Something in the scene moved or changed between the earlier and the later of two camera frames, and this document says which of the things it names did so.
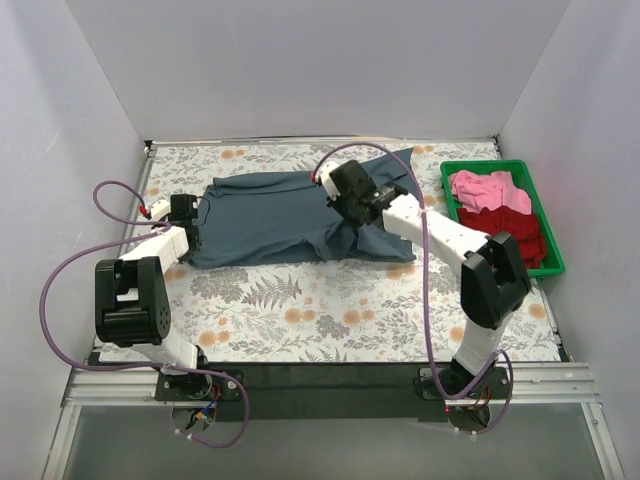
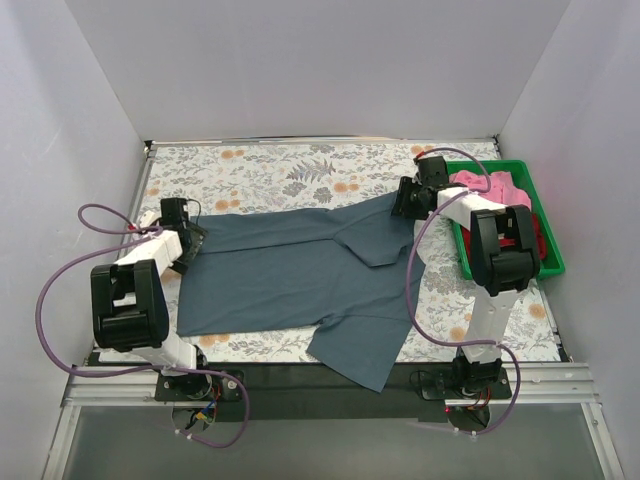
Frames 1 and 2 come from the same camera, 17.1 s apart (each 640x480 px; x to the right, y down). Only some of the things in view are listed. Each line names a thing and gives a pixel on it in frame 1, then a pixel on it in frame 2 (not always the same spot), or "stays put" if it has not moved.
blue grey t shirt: (274, 219) -> (352, 270)
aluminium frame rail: (98, 386) stays put
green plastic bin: (552, 263) stays put
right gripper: (351, 213) -> (406, 198)
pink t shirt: (490, 190) stays put
